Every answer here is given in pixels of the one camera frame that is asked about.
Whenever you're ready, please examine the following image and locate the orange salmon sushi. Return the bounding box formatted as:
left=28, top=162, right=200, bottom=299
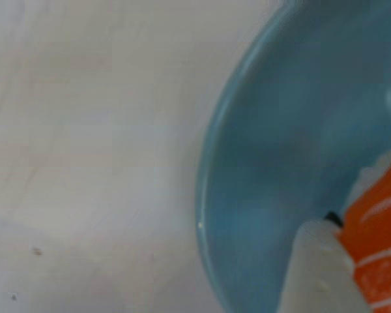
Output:
left=340, top=143, right=391, bottom=313

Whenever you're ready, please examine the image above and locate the blue round dish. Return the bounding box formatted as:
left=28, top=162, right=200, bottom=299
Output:
left=195, top=0, right=391, bottom=313

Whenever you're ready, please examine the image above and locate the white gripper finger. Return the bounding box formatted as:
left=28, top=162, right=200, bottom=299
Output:
left=278, top=211, right=374, bottom=313

